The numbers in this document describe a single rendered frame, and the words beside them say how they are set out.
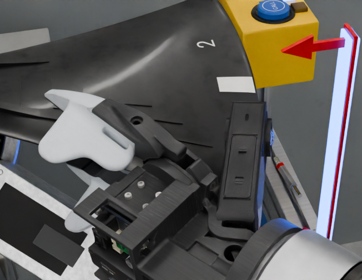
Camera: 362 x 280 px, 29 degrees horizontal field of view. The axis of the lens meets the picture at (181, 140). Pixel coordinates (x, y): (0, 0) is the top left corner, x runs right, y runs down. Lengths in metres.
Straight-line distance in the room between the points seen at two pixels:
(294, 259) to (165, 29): 0.32
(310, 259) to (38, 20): 1.04
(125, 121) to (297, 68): 0.48
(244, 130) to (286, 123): 1.14
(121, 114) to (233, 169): 0.08
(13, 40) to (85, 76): 0.72
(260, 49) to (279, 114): 0.73
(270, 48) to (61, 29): 0.59
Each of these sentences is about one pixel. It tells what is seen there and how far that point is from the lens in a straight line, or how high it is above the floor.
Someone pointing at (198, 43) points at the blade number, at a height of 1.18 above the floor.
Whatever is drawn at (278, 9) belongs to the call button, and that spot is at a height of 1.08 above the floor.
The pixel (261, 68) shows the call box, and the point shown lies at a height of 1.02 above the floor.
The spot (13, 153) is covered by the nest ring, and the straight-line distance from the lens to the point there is 0.77.
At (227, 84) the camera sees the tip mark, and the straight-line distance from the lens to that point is 0.60.
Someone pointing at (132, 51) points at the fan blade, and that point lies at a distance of 0.62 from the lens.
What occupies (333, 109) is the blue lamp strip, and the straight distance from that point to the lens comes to 0.68.
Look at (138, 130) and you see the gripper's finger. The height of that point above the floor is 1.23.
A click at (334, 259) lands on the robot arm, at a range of 0.39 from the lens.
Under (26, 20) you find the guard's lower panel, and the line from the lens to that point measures 1.37.
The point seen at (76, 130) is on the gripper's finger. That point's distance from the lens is 0.48.
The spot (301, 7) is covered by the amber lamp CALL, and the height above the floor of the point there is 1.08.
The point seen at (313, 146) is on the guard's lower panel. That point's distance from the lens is 1.70.
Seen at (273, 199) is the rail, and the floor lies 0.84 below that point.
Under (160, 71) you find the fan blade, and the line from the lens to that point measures 0.60.
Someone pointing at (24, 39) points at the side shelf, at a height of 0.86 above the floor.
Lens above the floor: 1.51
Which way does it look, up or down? 39 degrees down
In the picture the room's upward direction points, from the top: 3 degrees counter-clockwise
